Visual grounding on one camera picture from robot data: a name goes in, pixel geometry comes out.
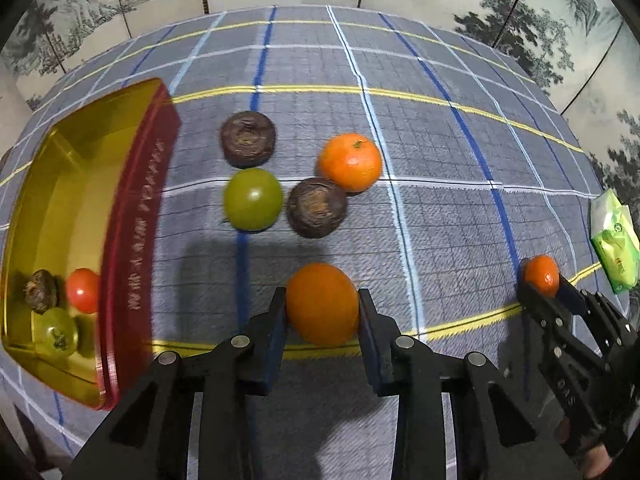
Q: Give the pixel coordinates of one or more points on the green tomato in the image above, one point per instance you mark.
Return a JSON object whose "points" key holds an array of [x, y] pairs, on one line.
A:
{"points": [[58, 333], [253, 200]]}

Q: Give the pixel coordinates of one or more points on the green tissue pack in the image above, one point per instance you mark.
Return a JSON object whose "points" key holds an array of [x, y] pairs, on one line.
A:
{"points": [[615, 240]]}

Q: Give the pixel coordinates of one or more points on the dark wrinkled fruit top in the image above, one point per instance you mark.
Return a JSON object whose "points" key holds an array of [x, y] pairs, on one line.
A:
{"points": [[248, 139]]}

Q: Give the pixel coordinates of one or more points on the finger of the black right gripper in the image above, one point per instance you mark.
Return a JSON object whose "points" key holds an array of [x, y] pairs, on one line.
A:
{"points": [[566, 364], [608, 328]]}

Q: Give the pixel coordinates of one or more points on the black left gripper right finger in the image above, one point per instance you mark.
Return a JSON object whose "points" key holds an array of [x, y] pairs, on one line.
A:
{"points": [[494, 436]]}

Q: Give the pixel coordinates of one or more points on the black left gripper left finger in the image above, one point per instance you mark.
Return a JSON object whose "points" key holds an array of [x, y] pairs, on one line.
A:
{"points": [[146, 435]]}

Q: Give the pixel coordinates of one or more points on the dark wrinkled fruit large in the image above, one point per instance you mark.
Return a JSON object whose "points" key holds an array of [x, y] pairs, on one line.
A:
{"points": [[41, 291]]}

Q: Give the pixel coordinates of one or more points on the orange tangerine top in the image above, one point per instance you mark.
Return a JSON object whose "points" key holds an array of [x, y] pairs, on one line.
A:
{"points": [[352, 161]]}

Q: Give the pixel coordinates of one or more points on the orange oval kumquat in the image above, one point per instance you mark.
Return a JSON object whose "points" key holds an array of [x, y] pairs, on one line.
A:
{"points": [[322, 305]]}

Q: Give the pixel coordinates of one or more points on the orange tangerine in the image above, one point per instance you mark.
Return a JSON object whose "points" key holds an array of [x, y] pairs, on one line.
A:
{"points": [[352, 161], [542, 272]]}

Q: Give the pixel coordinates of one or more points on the dark wrinkled fruit middle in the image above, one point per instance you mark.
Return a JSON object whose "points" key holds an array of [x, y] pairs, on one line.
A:
{"points": [[316, 207]]}

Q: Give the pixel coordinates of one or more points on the red tomato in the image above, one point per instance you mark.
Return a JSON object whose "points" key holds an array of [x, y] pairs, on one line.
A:
{"points": [[82, 290]]}

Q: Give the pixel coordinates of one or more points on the painted folding screen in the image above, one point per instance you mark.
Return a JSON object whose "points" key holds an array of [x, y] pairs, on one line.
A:
{"points": [[583, 53]]}

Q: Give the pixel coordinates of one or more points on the blue plaid tablecloth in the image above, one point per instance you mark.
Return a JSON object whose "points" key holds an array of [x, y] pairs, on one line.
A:
{"points": [[480, 171]]}

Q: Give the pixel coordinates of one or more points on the red gold toffee tin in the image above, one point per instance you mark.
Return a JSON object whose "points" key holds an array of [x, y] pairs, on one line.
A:
{"points": [[91, 198]]}

